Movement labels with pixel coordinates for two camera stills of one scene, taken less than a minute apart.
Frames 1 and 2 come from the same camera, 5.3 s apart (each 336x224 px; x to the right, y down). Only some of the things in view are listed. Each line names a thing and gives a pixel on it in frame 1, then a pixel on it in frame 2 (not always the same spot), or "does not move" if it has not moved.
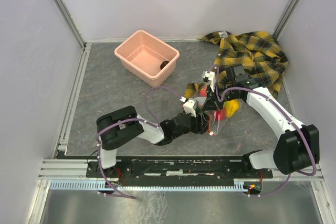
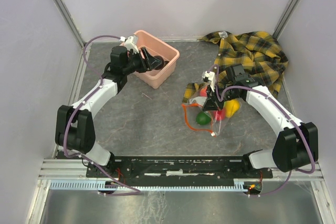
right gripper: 211,102 does not move
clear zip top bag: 218,118 does not move
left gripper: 201,125 → 148,64
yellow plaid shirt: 258,52 does not move
